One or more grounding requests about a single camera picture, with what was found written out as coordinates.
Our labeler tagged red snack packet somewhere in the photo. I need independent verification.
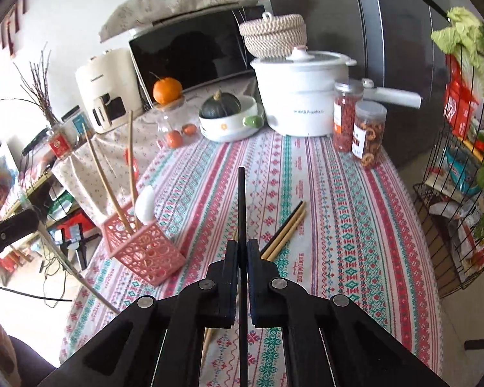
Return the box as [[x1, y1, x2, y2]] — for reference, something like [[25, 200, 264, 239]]
[[444, 54, 479, 138]]

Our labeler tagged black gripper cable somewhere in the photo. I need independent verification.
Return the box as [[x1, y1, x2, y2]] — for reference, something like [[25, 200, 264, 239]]
[[0, 277, 73, 302]]

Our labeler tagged jar of red dried berries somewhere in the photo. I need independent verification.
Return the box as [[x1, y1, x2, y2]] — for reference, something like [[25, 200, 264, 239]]
[[333, 80, 364, 153]]

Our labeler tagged napa cabbage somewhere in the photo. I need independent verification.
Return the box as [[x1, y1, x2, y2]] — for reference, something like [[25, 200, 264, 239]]
[[431, 7, 484, 63]]

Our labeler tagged black microwave oven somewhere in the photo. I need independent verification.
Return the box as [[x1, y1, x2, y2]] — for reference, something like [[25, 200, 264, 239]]
[[128, 2, 273, 109]]

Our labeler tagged white electric cooking pot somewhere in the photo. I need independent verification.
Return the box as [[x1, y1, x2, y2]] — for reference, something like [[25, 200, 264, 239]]
[[250, 46, 423, 137]]

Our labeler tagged red wall hanging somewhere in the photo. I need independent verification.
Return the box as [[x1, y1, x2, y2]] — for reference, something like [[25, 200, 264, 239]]
[[0, 0, 27, 55]]

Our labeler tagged black power strip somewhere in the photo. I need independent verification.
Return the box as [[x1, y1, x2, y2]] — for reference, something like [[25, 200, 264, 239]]
[[22, 127, 51, 156]]

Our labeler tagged cream air fryer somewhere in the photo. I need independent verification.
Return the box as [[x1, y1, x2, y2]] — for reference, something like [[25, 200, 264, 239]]
[[75, 47, 142, 134]]

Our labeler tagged glass jar with wooden lid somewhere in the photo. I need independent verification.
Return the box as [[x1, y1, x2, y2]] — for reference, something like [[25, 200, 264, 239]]
[[153, 97, 198, 150]]

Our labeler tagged clear container with black lid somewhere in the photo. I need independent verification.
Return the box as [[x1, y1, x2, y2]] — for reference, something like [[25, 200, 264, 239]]
[[61, 105, 93, 138]]

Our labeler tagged white spoon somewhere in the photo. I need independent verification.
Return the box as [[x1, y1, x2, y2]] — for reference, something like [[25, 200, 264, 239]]
[[135, 185, 156, 224]]

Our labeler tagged wooden chopstick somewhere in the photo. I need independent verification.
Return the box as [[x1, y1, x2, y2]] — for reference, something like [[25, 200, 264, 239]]
[[269, 213, 308, 261], [82, 123, 130, 234], [200, 229, 239, 372], [128, 110, 142, 228], [265, 205, 307, 259], [35, 223, 122, 315]]

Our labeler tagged white floral cloth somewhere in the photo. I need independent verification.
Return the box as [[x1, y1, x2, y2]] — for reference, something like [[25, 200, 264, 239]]
[[52, 76, 267, 226]]

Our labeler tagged white bowl with green handle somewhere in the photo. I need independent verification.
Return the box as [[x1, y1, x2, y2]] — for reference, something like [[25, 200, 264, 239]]
[[197, 94, 265, 143]]

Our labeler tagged black chopstick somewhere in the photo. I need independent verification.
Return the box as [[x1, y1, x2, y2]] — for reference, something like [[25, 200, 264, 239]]
[[238, 166, 248, 387], [260, 200, 304, 258]]

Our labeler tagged red label jar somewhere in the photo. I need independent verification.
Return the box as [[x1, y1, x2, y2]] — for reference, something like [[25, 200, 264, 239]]
[[48, 131, 71, 158]]

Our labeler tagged glass vase with twigs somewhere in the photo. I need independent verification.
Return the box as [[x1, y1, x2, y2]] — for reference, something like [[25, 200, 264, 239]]
[[0, 44, 64, 140]]

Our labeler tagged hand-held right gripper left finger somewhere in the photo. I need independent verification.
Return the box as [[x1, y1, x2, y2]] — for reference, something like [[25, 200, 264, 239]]
[[36, 240, 243, 387]]

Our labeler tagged woven lidded basket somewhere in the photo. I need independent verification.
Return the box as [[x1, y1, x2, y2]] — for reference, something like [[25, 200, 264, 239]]
[[239, 11, 308, 59]]

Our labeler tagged black wire rack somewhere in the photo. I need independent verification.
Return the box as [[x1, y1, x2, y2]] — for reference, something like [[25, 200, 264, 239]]
[[411, 44, 484, 299]]

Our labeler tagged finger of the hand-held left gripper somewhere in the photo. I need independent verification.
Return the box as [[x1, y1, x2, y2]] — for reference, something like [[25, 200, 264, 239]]
[[0, 208, 40, 261]]

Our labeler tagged red spoon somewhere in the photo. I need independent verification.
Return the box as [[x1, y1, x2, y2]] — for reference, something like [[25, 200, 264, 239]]
[[124, 148, 139, 180]]

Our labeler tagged pink perforated basket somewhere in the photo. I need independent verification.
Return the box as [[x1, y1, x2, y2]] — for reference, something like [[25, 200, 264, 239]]
[[101, 212, 186, 288]]

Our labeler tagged dark green pumpkin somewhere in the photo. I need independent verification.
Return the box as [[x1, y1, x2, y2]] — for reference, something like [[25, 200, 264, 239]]
[[200, 90, 242, 119]]

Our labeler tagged jar of dried fruit rings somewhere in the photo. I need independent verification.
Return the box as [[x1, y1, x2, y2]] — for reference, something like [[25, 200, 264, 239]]
[[351, 100, 388, 169]]

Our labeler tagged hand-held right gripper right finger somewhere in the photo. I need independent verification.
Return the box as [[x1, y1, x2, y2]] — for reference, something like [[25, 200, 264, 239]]
[[246, 239, 448, 387]]

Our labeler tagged grey refrigerator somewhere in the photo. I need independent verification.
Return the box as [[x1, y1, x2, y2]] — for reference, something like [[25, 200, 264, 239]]
[[262, 0, 452, 168]]

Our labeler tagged large orange with stem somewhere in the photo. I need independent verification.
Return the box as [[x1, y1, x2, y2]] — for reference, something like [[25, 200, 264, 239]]
[[152, 73, 183, 104]]

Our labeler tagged wooden shelf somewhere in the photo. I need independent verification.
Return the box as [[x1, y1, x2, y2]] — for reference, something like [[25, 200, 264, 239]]
[[0, 157, 81, 230]]

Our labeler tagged black grey handheld device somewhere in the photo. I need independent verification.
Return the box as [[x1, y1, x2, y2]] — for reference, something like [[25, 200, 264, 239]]
[[64, 226, 88, 270]]

